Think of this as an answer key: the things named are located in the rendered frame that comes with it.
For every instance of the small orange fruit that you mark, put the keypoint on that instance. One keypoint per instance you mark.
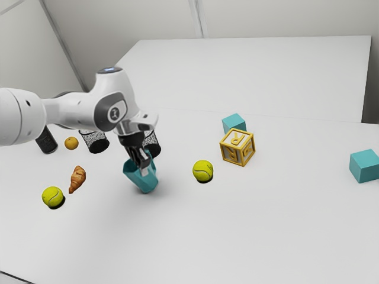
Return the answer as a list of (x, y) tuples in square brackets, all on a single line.
[(71, 143)]

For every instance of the small teal cube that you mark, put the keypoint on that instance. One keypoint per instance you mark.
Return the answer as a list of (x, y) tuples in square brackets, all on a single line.
[(234, 122)]

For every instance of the black cylindrical can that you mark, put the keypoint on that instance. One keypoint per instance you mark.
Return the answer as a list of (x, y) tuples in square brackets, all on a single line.
[(46, 143)]

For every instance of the yellow letter block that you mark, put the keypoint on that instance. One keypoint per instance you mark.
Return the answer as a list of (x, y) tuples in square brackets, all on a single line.
[(237, 147)]

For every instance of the large teal cube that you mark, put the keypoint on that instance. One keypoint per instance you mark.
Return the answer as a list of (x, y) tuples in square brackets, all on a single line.
[(364, 165)]

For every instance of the yellow tennis ball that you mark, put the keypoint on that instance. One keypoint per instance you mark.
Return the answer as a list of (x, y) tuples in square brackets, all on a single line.
[(202, 170), (52, 196)]

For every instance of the teal faceted mug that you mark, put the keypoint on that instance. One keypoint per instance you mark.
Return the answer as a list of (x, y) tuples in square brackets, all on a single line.
[(142, 179)]

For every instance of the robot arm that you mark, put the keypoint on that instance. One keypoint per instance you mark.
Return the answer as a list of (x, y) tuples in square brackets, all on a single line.
[(68, 111)]

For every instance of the black mesh pen holder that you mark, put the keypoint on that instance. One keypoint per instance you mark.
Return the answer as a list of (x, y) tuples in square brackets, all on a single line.
[(94, 141), (152, 145)]

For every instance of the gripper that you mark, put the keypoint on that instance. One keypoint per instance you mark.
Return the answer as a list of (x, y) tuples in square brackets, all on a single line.
[(131, 143)]

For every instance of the croissant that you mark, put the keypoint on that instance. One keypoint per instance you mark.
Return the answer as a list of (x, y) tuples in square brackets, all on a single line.
[(77, 178)]

